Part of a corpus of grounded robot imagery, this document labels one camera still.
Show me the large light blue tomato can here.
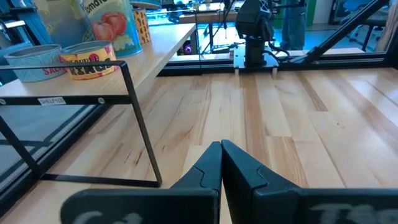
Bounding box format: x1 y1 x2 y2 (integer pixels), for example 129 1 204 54
70 0 144 58

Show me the person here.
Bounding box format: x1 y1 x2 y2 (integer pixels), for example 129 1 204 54
281 0 308 50

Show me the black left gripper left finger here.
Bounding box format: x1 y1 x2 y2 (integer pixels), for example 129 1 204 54
60 141 223 224

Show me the salmon can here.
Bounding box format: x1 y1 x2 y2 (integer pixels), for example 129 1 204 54
3 44 67 83

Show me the orange bean and pepper can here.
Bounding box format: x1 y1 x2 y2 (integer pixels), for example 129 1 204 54
132 7 152 44

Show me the short pink yellow patterned can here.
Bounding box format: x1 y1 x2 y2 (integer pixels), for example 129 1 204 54
58 40 118 81

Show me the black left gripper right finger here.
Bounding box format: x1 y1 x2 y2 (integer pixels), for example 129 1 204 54
221 139 398 224

